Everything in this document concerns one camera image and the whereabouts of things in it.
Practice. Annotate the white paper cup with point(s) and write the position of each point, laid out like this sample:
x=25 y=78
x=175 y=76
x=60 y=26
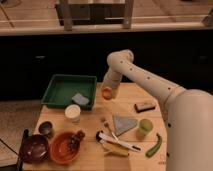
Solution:
x=72 y=112

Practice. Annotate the green chili pepper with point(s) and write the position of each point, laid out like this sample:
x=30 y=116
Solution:
x=152 y=151

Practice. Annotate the green plastic tray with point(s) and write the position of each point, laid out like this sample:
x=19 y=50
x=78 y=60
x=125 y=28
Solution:
x=62 y=88

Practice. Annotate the orange bowl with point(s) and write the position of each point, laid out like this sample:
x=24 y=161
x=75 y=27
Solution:
x=59 y=150

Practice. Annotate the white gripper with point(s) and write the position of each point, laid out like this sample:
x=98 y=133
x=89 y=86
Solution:
x=114 y=86

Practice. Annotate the green plastic cup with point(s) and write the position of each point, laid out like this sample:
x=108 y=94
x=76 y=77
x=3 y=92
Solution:
x=145 y=127

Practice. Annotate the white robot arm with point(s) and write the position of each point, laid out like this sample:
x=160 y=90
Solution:
x=189 y=112

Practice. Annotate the grey folded cloth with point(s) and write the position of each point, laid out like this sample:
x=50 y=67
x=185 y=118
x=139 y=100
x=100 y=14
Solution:
x=123 y=124

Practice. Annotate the grey sponge in tray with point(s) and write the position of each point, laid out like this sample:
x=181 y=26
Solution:
x=80 y=99

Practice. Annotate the small metal cup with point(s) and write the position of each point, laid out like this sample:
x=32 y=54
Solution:
x=46 y=129

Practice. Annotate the orange apple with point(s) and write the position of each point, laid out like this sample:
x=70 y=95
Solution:
x=107 y=93

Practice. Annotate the dark purple bowl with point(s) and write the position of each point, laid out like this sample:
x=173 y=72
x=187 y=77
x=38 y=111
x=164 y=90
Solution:
x=34 y=149

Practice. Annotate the dark grape bunch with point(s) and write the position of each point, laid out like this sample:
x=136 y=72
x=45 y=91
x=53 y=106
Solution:
x=74 y=140

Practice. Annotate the wooden chair frame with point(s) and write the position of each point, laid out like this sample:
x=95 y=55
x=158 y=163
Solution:
x=94 y=12

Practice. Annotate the yellow banana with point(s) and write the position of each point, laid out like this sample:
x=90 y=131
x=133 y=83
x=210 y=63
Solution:
x=114 y=149

